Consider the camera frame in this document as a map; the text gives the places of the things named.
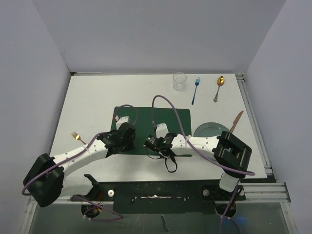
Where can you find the gold fork with green handle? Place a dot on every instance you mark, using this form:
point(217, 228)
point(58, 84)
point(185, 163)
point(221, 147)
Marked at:
point(77, 137)

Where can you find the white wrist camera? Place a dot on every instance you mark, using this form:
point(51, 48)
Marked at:
point(121, 120)
point(161, 130)

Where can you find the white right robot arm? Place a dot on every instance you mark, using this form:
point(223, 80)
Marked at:
point(225, 151)

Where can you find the dark green placemat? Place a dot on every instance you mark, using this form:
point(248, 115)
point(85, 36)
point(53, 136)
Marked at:
point(143, 118)

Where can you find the rose gold knife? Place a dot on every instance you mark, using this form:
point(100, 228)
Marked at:
point(235, 122)

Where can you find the iridescent gold spoon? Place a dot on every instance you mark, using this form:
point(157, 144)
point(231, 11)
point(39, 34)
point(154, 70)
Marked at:
point(220, 82)

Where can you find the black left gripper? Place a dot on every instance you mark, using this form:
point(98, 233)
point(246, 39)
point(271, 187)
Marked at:
point(129, 147)

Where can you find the blue metal fork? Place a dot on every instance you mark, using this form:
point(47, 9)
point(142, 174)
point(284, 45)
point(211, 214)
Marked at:
point(197, 81)

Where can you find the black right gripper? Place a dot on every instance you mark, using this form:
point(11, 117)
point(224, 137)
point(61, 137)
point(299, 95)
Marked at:
point(162, 157)

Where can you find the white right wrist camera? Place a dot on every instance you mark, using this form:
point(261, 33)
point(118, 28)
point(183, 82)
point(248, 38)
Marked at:
point(161, 130)

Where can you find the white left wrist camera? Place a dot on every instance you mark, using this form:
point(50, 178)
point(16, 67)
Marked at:
point(121, 120)

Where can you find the clear drinking glass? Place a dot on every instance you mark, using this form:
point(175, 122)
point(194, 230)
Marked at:
point(179, 79)

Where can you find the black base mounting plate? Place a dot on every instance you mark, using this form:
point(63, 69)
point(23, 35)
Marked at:
point(162, 197)

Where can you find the teal ceramic plate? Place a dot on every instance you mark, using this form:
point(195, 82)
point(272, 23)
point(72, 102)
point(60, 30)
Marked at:
point(210, 129)

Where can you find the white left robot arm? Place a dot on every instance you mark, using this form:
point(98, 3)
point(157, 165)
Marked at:
point(46, 180)

